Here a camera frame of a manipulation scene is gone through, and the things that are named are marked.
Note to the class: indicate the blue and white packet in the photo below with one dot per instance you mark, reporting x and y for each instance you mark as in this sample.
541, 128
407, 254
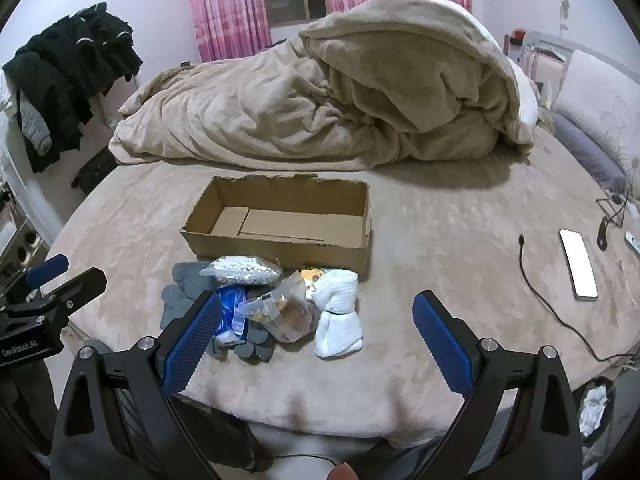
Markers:
231, 312

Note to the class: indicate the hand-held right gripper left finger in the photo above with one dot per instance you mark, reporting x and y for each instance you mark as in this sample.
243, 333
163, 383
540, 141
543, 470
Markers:
195, 342

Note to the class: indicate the white patterned pillow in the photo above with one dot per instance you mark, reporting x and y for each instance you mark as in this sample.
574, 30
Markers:
600, 90

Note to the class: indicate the yellow snack packet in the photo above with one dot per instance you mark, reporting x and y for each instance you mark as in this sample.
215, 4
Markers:
311, 279

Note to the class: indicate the bag of white pellets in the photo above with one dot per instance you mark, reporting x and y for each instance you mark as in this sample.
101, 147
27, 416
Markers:
240, 269

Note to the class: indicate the grey knit glove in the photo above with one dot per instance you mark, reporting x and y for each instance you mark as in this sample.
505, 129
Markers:
255, 347
187, 290

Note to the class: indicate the white headboard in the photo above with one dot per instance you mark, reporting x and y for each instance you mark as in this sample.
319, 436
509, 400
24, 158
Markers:
545, 45

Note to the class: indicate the white rolled towel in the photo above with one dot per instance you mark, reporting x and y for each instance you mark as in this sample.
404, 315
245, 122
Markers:
337, 315

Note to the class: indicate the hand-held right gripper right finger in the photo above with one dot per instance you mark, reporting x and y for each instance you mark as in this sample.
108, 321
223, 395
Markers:
442, 345

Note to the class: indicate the beige fleece duvet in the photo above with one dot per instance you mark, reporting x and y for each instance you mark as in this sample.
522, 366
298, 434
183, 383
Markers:
320, 95

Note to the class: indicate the clear plastic snack bag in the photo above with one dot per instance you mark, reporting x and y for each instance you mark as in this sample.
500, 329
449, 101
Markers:
280, 310

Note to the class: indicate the white remote control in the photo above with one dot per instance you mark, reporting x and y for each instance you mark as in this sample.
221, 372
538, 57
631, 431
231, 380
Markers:
633, 241

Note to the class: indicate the person's right hand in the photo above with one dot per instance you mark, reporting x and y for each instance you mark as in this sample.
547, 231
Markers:
342, 472

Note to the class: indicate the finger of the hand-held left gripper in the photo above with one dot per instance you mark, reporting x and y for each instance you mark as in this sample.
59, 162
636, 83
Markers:
80, 287
48, 266

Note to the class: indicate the white storage rack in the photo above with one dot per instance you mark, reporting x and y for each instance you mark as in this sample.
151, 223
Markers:
17, 240

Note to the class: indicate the black eyeglasses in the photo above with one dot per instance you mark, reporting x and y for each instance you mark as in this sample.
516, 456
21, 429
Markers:
614, 210

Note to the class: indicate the open cardboard box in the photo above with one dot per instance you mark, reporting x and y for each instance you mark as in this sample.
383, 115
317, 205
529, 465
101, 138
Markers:
280, 220

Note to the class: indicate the grey pillow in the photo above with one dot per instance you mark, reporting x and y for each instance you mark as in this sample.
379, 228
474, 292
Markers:
585, 147

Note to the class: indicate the trash bag with tissues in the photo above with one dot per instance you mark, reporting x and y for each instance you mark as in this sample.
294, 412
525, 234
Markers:
596, 407

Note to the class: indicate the white smartphone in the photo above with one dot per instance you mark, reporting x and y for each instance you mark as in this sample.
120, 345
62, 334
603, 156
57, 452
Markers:
578, 265

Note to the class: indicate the pile of black clothes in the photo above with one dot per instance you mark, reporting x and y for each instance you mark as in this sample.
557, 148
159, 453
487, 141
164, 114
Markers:
70, 70

